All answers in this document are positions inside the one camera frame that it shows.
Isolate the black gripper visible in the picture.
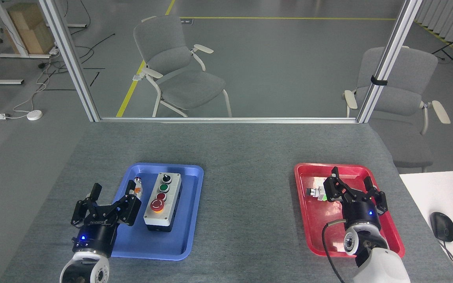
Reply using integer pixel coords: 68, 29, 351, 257
323, 166, 389, 231
71, 183, 143, 259

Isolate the grey four-button control box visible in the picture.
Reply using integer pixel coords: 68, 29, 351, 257
143, 172, 182, 232

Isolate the brown cardboard box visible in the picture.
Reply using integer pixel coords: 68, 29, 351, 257
4, 3, 56, 55

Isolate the red plastic tray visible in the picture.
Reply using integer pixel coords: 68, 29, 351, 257
293, 163, 405, 258

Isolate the white side table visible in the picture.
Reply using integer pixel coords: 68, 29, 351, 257
400, 170, 453, 283

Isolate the blue plastic tray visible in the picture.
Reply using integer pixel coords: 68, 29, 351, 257
110, 162, 204, 261

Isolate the black computer mouse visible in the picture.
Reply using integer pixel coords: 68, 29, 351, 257
430, 211, 453, 243

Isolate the grey chair with white armrests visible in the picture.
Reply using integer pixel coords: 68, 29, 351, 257
343, 46, 451, 173
133, 15, 233, 118

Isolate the white ribbed partition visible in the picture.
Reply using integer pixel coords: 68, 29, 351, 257
415, 0, 453, 60

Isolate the black-headed green switch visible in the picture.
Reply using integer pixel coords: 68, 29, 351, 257
306, 187, 329, 202

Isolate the orange white push-button switch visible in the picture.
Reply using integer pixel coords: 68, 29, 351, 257
130, 177, 144, 199

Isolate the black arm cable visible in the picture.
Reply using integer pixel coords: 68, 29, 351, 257
322, 219, 347, 283

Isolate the white floor cable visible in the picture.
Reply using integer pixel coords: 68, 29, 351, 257
11, 51, 60, 117

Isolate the silver aluminium post with clip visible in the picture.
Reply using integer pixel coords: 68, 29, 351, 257
356, 0, 424, 123

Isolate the silver aluminium cross rail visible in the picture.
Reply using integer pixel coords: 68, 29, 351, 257
99, 117, 359, 124

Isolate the black floor cable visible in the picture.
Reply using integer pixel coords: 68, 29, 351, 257
38, 33, 116, 75

